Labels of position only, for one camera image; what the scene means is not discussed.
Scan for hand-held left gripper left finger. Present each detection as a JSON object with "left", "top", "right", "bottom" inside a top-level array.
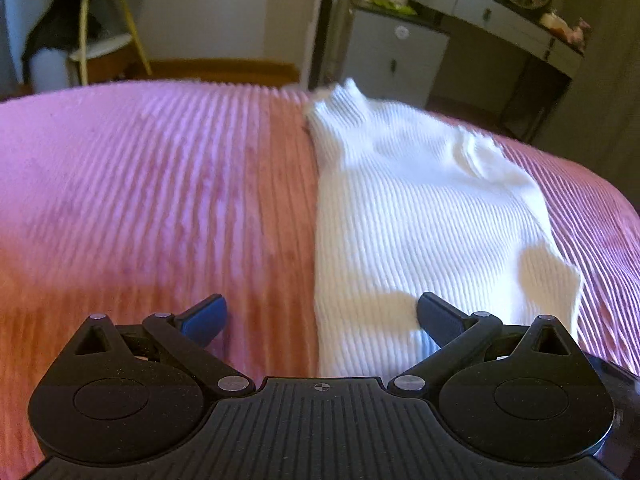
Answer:
[{"left": 72, "top": 293, "right": 259, "bottom": 399}]

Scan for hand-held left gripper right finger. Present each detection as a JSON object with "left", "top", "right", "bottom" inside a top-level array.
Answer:
[{"left": 387, "top": 291, "right": 574, "bottom": 399}]

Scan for white ribbed sweater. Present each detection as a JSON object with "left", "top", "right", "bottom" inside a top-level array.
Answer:
[{"left": 304, "top": 78, "right": 584, "bottom": 379}]

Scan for pink ribbed bedspread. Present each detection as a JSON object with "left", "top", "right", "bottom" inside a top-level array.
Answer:
[{"left": 0, "top": 79, "right": 640, "bottom": 467}]

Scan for grey bedside cabinet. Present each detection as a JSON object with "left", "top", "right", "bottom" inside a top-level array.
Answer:
[{"left": 344, "top": 0, "right": 451, "bottom": 109}]

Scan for round side table yellow legs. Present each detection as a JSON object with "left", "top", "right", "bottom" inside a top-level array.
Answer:
[{"left": 54, "top": 0, "right": 154, "bottom": 87}]

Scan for white bin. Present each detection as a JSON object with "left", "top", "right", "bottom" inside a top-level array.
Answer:
[{"left": 29, "top": 47, "right": 69, "bottom": 92}]

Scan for grey vanity desk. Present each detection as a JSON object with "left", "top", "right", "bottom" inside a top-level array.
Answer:
[{"left": 409, "top": 0, "right": 586, "bottom": 142}]

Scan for green packet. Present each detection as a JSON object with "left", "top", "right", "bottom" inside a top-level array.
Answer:
[{"left": 369, "top": 0, "right": 419, "bottom": 15}]

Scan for pink plush toy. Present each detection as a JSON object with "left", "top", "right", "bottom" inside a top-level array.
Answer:
[{"left": 564, "top": 17, "right": 592, "bottom": 52}]

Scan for white tower air conditioner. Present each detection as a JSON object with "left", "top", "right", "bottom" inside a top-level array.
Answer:
[{"left": 300, "top": 0, "right": 347, "bottom": 92}]

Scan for black cloth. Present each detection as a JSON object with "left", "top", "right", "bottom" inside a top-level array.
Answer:
[{"left": 22, "top": 0, "right": 102, "bottom": 62}]

